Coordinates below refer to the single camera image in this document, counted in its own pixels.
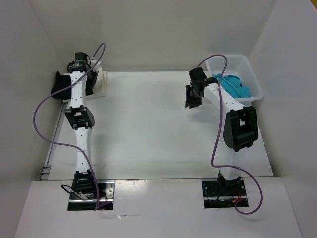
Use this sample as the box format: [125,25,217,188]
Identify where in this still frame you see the cyan t shirt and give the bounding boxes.
[221,75,251,99]

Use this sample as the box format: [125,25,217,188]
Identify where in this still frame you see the white t shirt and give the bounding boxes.
[61,70,109,103]

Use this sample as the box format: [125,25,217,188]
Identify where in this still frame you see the white plastic basket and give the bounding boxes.
[205,54,263,105]

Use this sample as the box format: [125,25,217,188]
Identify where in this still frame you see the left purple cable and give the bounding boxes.
[33,43,114,212]

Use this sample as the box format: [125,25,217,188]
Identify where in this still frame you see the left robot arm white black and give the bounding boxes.
[65,52,100,199]

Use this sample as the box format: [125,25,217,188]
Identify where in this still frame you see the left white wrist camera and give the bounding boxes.
[91,57,102,73]

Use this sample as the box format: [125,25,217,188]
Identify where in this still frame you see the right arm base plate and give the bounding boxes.
[201,179,249,209]

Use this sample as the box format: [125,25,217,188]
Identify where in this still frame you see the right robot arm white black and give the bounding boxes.
[185,67,258,195]

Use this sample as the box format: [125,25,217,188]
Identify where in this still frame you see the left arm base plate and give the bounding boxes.
[62,180,115,211]

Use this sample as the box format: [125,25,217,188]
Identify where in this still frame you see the black t shirt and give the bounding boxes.
[50,70,95,101]

